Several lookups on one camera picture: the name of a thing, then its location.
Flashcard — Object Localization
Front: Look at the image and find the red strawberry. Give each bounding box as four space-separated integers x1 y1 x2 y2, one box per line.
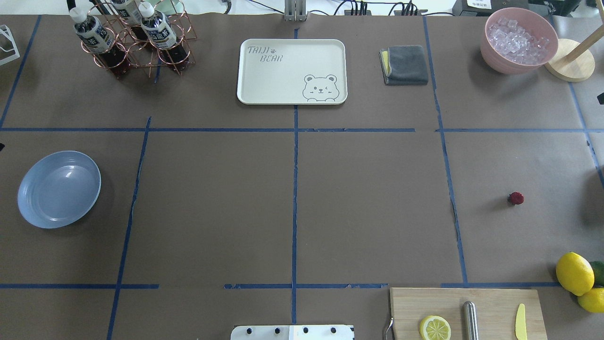
507 191 525 206

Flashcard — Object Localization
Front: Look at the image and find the blue plastic plate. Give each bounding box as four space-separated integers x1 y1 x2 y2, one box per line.
17 151 102 230

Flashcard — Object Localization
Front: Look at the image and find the cream bear serving tray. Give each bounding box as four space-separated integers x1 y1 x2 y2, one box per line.
237 39 348 105

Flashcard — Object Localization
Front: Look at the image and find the grey folded cloth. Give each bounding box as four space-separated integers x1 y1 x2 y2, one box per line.
379 45 428 85

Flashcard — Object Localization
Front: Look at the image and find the dark tea bottle middle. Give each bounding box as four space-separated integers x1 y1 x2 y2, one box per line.
138 1 189 72

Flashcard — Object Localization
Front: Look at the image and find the dark tea bottle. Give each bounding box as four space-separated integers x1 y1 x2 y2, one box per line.
138 1 189 72
110 0 149 41
69 7 128 76

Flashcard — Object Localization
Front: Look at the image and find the lemon half slice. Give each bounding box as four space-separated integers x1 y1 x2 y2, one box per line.
419 315 452 340

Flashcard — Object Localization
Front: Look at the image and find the steel cylinder tool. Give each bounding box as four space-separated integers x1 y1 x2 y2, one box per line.
462 301 479 340

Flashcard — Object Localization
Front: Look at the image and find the dark tea bottle rear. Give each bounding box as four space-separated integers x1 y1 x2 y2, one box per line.
110 0 149 41

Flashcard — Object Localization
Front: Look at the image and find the wooden cutting board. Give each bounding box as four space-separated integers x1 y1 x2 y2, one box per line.
390 288 548 340

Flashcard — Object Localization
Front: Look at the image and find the dark tea bottle left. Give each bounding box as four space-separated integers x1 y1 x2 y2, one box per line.
69 7 128 76

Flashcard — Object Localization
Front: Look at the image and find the pink bowl of ice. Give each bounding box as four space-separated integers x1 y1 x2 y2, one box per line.
480 7 559 75

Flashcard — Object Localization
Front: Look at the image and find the yellow plastic knife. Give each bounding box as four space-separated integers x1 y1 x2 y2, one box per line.
515 303 527 340

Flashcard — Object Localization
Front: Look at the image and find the large yellow lemon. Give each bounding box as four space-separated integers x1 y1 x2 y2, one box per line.
556 252 595 297

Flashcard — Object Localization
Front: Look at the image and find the wooden cup stand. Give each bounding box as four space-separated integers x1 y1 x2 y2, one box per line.
545 25 604 82

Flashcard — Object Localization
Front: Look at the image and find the green lime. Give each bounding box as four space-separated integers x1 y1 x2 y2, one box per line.
589 261 604 287

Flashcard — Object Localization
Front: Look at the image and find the small yellow lemon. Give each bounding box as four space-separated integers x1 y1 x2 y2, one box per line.
577 288 604 314

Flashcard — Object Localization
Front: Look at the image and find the aluminium frame post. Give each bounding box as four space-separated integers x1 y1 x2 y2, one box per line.
284 0 308 22

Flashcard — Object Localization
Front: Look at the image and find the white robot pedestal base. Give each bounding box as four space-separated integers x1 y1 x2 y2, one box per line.
230 324 355 340

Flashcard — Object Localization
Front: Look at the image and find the copper wire bottle rack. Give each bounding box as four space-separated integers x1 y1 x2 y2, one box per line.
67 0 198 79

